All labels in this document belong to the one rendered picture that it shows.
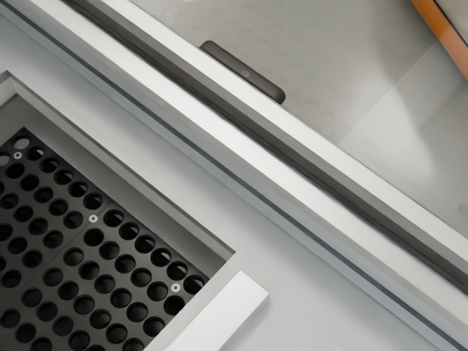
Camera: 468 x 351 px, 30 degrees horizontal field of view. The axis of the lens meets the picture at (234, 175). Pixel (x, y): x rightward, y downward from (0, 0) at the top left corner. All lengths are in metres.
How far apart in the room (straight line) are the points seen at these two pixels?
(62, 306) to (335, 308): 0.17
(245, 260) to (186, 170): 0.07
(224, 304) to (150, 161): 0.11
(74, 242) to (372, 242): 0.20
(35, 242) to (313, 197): 0.20
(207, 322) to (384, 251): 0.10
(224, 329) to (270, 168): 0.09
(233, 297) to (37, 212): 0.16
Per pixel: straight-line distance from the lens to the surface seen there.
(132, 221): 0.57
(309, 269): 0.50
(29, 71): 0.59
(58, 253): 0.57
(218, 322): 0.48
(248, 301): 0.48
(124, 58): 0.53
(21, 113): 0.66
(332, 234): 0.47
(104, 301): 0.55
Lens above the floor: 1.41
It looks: 61 degrees down
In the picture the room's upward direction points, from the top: 3 degrees counter-clockwise
